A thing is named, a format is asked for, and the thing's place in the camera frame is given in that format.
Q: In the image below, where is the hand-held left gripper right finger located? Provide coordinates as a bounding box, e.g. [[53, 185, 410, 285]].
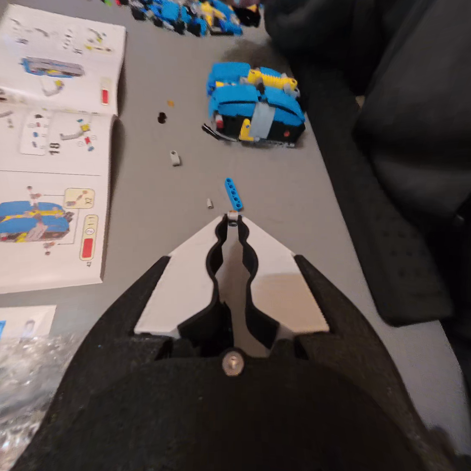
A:
[[237, 215, 330, 349]]

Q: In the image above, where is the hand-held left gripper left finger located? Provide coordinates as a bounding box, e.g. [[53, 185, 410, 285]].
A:
[[134, 215, 227, 348]]

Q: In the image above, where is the grey desk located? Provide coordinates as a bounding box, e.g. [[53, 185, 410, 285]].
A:
[[0, 0, 466, 458]]

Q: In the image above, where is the blue beam brick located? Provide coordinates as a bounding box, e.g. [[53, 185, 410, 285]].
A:
[[224, 178, 243, 212]]

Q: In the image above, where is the blue sticker sheet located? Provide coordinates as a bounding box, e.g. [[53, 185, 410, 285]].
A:
[[0, 305, 57, 339]]

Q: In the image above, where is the white instruction booklet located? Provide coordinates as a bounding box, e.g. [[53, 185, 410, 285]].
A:
[[0, 4, 127, 295]]

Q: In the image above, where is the clear bubble wrap bag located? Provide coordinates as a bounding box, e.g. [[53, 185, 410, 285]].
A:
[[0, 333, 87, 471]]

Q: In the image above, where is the blue toy car model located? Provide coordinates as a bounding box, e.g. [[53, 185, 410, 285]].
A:
[[202, 62, 307, 148]]

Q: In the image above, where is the pile of toy bricks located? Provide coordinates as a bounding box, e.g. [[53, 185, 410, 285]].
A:
[[99, 0, 263, 37]]

